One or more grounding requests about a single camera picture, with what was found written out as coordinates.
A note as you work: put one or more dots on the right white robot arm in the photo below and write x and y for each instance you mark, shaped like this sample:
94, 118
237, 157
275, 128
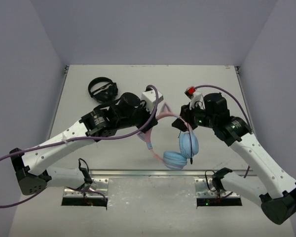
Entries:
276, 195

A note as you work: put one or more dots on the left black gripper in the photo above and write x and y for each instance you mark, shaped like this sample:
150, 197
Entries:
146, 121

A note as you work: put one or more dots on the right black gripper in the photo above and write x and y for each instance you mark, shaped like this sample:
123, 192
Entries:
186, 113

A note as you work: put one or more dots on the aluminium table edge rail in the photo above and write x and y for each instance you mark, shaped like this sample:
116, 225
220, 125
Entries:
147, 173

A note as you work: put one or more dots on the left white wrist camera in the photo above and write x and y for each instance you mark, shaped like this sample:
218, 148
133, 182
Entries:
151, 98

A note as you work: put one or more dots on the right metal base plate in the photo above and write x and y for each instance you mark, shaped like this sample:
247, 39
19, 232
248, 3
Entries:
205, 189

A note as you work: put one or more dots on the black headphones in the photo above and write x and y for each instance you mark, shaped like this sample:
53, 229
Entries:
105, 93

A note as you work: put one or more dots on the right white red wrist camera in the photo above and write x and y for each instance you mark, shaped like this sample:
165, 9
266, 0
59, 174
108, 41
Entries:
195, 97

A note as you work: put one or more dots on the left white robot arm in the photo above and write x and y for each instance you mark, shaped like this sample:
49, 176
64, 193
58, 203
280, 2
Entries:
35, 169

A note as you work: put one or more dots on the metal base plate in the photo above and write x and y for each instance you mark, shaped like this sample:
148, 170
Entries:
98, 188
205, 189

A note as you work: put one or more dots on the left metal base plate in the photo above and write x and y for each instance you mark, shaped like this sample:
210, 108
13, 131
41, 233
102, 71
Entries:
98, 188

